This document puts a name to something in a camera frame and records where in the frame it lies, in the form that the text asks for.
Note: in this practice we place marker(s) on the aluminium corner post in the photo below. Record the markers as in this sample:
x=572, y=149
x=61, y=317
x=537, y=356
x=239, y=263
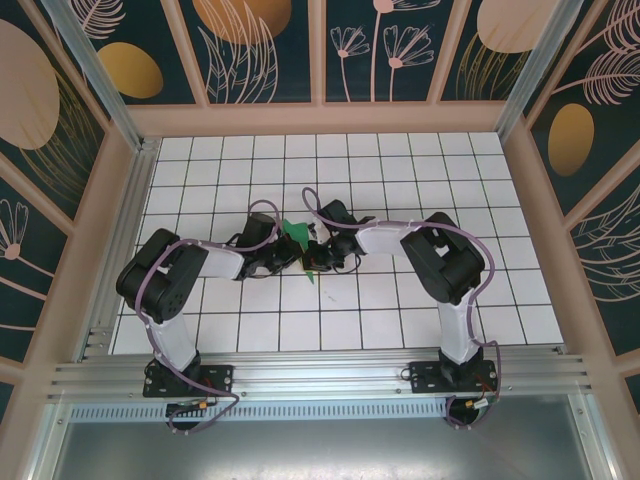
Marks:
x=537, y=65
x=95, y=70

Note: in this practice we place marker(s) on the yellow plug connector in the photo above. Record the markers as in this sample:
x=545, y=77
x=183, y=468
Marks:
x=202, y=404
x=470, y=404

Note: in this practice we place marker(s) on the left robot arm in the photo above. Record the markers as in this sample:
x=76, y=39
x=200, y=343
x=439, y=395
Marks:
x=160, y=280

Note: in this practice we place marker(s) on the green square paper sheet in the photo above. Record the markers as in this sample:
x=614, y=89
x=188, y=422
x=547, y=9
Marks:
x=297, y=231

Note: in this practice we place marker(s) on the aluminium side rail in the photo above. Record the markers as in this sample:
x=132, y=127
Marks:
x=135, y=200

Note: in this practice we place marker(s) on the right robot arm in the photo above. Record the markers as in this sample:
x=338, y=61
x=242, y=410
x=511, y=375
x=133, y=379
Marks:
x=440, y=260

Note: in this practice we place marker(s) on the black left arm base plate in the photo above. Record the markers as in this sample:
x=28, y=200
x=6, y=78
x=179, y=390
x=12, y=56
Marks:
x=220, y=380

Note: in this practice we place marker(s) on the grey metal sheet panel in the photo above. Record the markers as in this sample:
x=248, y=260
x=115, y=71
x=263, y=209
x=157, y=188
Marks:
x=320, y=450

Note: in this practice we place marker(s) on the long aluminium mounting rail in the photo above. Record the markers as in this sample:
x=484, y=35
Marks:
x=320, y=375

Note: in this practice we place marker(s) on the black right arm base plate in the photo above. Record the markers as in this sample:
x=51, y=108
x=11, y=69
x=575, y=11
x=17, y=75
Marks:
x=425, y=380

